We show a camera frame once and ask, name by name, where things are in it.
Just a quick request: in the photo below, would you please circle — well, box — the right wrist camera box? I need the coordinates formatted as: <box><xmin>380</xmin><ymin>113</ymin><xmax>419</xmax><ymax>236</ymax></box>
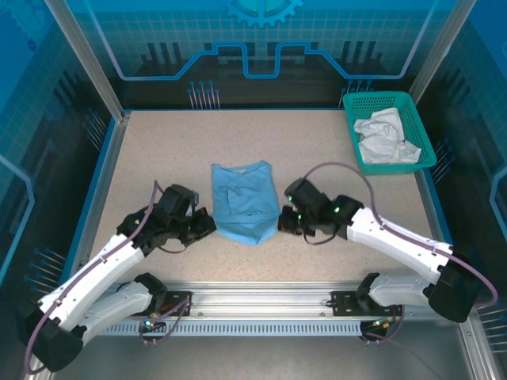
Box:
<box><xmin>284</xmin><ymin>177</ymin><xmax>320</xmax><ymax>209</ymax></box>

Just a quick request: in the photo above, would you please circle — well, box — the light blue printed t-shirt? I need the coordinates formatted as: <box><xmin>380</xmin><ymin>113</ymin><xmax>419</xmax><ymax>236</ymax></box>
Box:
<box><xmin>209</xmin><ymin>159</ymin><xmax>280</xmax><ymax>247</ymax></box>

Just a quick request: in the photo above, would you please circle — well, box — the small circuit board with LED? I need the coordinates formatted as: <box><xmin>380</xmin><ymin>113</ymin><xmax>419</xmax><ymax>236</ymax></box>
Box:
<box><xmin>140</xmin><ymin>315</ymin><xmax>166</xmax><ymax>332</ymax></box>
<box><xmin>370</xmin><ymin>316</ymin><xmax>397</xmax><ymax>332</ymax></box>

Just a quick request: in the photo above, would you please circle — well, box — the metal front panel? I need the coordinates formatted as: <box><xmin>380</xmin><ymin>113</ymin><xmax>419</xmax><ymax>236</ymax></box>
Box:
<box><xmin>23</xmin><ymin>306</ymin><xmax>496</xmax><ymax>380</ymax></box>

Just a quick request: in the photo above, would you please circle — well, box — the aluminium mounting rail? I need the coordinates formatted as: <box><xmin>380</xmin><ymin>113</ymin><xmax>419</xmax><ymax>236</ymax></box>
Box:
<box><xmin>53</xmin><ymin>280</ymin><xmax>475</xmax><ymax>318</ymax></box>

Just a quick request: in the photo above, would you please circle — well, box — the white t-shirt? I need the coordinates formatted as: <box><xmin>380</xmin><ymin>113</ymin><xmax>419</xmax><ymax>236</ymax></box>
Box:
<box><xmin>353</xmin><ymin>107</ymin><xmax>422</xmax><ymax>166</ymax></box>

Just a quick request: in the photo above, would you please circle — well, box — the teal plastic basket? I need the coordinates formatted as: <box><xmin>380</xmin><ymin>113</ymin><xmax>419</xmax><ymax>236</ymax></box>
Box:
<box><xmin>342</xmin><ymin>91</ymin><xmax>437</xmax><ymax>177</ymax></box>

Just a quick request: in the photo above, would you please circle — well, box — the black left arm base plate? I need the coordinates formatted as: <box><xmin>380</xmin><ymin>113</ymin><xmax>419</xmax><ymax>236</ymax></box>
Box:
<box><xmin>160</xmin><ymin>291</ymin><xmax>194</xmax><ymax>317</ymax></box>

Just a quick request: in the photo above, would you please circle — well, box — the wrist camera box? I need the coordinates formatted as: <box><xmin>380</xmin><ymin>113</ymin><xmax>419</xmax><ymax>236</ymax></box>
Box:
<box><xmin>284</xmin><ymin>177</ymin><xmax>320</xmax><ymax>209</ymax></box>
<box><xmin>160</xmin><ymin>184</ymin><xmax>199</xmax><ymax>217</ymax></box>

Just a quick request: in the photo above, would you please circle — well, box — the slotted grey cable duct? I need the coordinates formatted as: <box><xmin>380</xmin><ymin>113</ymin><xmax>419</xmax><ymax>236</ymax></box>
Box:
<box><xmin>98</xmin><ymin>320</ymin><xmax>364</xmax><ymax>337</ymax></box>

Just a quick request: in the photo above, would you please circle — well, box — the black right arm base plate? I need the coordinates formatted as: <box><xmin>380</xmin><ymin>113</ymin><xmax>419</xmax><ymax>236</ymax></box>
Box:
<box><xmin>330</xmin><ymin>291</ymin><xmax>397</xmax><ymax>317</ymax></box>

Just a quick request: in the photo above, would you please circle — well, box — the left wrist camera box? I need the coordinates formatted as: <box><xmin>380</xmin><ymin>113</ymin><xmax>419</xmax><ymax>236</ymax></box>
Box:
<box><xmin>160</xmin><ymin>184</ymin><xmax>199</xmax><ymax>217</ymax></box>

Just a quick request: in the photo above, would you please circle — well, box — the aluminium frame post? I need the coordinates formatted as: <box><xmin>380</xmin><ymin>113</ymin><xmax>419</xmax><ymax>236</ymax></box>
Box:
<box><xmin>410</xmin><ymin>0</ymin><xmax>478</xmax><ymax>105</ymax></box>
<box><xmin>44</xmin><ymin>0</ymin><xmax>132</xmax><ymax>122</ymax></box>

